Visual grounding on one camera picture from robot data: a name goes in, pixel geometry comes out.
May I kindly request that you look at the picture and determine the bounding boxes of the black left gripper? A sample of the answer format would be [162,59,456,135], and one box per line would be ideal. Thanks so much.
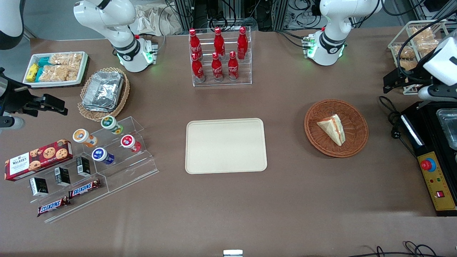
[383,67,435,95]

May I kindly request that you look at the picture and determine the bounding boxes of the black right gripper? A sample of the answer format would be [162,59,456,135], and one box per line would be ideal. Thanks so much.
[0,68,69,117]

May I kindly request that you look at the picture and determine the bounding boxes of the triangle sandwich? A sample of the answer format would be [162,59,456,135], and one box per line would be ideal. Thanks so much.
[317,114,346,147]

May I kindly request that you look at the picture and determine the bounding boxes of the white rectangular snack tray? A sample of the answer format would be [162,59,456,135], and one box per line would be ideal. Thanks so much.
[22,51,89,88]

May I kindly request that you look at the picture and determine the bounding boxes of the tan oval wicker basket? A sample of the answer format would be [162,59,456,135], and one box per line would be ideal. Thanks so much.
[77,67,130,122]

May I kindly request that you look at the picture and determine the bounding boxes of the brown round wicker basket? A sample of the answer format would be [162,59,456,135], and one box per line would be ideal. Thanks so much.
[304,99,369,158]

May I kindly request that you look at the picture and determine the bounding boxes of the beige plastic tray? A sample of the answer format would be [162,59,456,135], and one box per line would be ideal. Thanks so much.
[185,118,268,175]

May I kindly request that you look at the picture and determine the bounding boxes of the bagged cracker snack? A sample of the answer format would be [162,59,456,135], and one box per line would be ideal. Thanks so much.
[408,27,439,44]
[393,45,417,70]
[416,39,442,55]

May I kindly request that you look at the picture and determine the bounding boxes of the clear rice cracker bag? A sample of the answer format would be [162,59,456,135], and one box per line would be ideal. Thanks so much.
[41,65,78,82]
[50,53,84,67]

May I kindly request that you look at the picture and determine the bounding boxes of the yellow snack pack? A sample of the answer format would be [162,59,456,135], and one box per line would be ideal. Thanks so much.
[26,64,39,83]

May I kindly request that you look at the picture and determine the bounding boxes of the orange lid yoghurt cup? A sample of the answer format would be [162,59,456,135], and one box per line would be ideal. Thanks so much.
[72,129,98,148]

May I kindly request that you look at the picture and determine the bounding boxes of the stack of foil containers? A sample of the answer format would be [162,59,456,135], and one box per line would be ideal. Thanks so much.
[82,71,125,112]

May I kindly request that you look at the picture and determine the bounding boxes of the green lid yoghurt cup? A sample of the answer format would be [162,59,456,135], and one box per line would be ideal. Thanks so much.
[101,115,124,135]

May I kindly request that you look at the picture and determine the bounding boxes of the red Walkers cookie box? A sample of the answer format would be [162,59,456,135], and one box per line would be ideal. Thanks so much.
[4,139,74,182]

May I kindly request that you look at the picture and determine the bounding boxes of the small black carton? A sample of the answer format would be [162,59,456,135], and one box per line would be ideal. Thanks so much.
[76,157,91,177]
[29,177,49,197]
[54,167,71,187]

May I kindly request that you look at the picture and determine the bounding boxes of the blue lid yoghurt cup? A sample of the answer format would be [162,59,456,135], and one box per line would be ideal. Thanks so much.
[91,147,115,165]

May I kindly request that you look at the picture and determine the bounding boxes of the silver foil container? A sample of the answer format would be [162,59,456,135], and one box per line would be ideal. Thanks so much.
[436,109,457,151]

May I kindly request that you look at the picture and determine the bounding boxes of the red lid yoghurt cup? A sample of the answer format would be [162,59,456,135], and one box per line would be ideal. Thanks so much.
[120,135,142,153]

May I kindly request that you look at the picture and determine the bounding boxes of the Snickers chocolate bar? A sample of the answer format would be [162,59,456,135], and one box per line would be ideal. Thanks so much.
[37,197,71,217]
[68,179,102,199]

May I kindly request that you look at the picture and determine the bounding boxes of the clear acrylic stepped display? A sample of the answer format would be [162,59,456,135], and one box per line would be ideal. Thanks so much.
[28,116,160,224]

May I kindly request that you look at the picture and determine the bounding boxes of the black sealing machine yellow panel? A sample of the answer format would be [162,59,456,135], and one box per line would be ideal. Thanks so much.
[400,101,457,217]

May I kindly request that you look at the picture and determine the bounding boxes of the crumpled white plastic bag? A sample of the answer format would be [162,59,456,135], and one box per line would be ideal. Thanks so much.
[130,4,181,36]

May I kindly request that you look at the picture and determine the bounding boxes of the clear acrylic bottle rack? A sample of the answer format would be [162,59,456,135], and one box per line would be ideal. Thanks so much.
[189,26,252,87]

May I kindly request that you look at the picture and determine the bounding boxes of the red cola bottle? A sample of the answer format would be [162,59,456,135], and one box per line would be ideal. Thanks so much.
[228,51,240,81]
[189,29,202,60]
[211,52,224,82]
[237,27,248,60]
[191,53,206,83]
[214,27,226,57]

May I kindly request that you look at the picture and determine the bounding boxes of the white wire rack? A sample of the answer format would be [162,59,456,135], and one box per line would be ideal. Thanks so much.
[387,19,451,95]

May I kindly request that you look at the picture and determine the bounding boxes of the black power cable with plug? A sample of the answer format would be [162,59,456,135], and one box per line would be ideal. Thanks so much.
[378,96,419,158]

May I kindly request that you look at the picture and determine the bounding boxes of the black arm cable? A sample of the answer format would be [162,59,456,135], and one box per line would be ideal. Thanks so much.
[397,12,457,84]

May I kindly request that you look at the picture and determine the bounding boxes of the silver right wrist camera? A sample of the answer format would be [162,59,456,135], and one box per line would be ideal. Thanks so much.
[0,116,25,130]

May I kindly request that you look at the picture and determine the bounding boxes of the black floor cables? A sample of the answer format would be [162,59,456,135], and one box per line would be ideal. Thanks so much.
[348,241,448,257]

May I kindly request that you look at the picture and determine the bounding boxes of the black equipment frame with cables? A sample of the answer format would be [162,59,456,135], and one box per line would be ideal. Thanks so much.
[173,0,323,32]

